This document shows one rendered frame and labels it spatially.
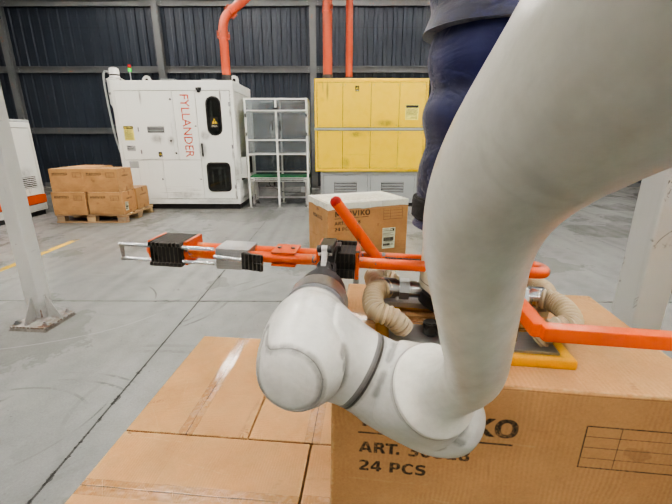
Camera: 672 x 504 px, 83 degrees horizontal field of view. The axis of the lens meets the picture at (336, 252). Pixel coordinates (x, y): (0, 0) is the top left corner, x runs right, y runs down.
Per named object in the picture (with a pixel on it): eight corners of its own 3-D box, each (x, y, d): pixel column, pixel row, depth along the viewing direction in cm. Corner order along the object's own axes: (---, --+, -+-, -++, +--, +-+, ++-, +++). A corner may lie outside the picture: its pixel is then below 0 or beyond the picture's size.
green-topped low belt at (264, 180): (311, 202, 848) (311, 173, 830) (310, 206, 799) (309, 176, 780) (255, 202, 849) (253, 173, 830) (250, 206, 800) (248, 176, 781)
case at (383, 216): (327, 263, 255) (327, 204, 243) (309, 247, 290) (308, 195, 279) (405, 253, 276) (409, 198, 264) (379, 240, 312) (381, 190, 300)
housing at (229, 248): (258, 261, 84) (258, 241, 82) (248, 271, 77) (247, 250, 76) (227, 259, 84) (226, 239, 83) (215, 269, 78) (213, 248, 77)
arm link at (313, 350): (263, 327, 54) (343, 371, 55) (222, 399, 40) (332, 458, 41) (299, 266, 51) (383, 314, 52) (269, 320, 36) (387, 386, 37)
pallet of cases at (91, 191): (154, 211, 749) (147, 164, 722) (126, 223, 651) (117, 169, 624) (92, 211, 750) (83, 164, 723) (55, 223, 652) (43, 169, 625)
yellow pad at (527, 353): (551, 341, 74) (556, 318, 72) (577, 372, 64) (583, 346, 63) (374, 328, 77) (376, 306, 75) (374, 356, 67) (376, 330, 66)
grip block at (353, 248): (360, 265, 83) (361, 239, 81) (358, 281, 74) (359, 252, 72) (322, 262, 84) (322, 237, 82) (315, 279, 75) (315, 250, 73)
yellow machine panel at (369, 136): (413, 199, 884) (420, 83, 812) (421, 206, 797) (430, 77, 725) (317, 199, 886) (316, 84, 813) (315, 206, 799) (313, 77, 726)
